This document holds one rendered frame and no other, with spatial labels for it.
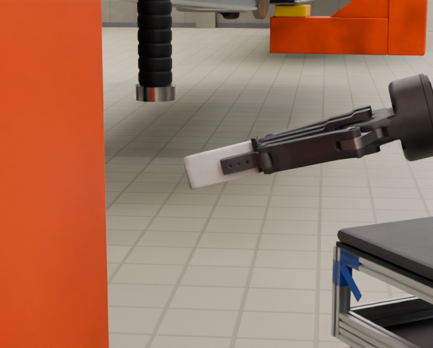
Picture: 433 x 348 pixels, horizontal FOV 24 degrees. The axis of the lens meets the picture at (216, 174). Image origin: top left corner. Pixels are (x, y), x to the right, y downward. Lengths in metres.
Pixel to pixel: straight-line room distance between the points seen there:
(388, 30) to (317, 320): 2.10
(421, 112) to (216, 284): 2.05
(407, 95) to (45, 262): 0.56
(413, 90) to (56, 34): 0.56
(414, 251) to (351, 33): 2.55
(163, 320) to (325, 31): 2.18
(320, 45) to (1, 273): 4.18
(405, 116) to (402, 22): 3.57
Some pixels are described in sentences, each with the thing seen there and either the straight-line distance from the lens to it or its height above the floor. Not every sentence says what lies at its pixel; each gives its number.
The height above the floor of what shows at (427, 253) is 0.34.
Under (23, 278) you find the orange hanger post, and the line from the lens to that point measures 0.36.
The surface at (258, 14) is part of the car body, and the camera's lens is 4.01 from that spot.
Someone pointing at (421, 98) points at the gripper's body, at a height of 0.77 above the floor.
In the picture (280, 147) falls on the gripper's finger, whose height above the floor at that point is 0.73.
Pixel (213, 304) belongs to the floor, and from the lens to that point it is 2.73.
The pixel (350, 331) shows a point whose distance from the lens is 2.18.
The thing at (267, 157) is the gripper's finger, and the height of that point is 0.72.
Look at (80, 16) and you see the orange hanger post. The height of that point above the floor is 0.86.
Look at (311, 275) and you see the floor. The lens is 2.99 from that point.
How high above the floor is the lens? 0.88
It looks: 11 degrees down
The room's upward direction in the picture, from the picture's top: straight up
